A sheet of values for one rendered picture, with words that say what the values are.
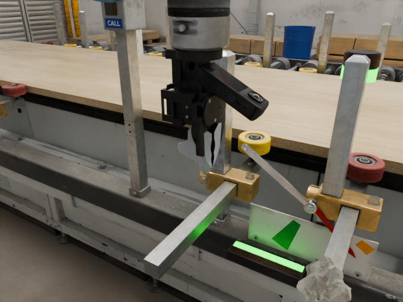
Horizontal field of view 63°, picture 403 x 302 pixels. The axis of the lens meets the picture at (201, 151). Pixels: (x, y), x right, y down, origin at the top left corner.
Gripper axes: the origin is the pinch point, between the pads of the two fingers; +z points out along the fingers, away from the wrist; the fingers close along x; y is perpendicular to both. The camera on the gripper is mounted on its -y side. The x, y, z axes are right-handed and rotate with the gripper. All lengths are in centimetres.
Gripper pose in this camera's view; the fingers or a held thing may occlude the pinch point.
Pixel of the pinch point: (210, 168)
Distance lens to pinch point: 57.9
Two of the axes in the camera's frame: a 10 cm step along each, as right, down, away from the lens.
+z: 0.0, 9.0, 4.3
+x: -4.9, 3.7, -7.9
